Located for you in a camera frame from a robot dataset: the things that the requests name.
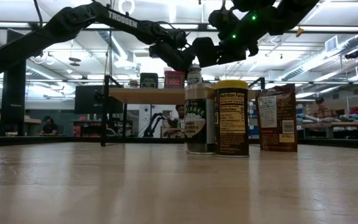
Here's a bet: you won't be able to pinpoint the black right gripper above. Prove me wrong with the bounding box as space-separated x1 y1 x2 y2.
216 30 260 65

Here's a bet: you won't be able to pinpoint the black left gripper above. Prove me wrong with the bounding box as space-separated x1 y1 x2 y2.
149 40 196 73

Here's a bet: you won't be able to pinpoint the red smoked paprika tin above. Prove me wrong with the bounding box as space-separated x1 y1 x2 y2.
163 70 186 89

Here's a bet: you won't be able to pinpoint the white-lid bagel sesame jar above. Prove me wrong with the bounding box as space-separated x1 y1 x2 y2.
186 64 203 85

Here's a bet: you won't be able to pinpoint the dark green spice tin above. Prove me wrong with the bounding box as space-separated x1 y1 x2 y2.
140 72 159 89

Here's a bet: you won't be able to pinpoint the tan-lid furikake jar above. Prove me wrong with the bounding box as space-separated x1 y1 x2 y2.
184 82 216 156

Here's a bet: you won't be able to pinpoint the yellow-lid brown spice bottle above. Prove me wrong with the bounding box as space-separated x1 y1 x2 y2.
214 80 250 158

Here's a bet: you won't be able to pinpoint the spice packet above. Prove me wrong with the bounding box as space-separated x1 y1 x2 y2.
255 83 298 153

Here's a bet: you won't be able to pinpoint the wooden shelf black metal legs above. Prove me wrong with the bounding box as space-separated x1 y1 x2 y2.
100 74 266 147

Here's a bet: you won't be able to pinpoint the person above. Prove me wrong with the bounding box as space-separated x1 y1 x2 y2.
39 115 62 137
314 96 338 121
162 105 186 139

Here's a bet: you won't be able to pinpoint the black monitor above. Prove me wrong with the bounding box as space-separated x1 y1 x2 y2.
75 85 124 114

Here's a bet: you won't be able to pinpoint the wooden background table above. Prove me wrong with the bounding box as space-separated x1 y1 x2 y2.
0 112 42 138
301 121 358 139

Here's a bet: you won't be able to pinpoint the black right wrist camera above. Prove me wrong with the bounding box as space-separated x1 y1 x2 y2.
193 36 219 68

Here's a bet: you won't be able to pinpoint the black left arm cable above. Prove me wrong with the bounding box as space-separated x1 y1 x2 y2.
32 0 45 28

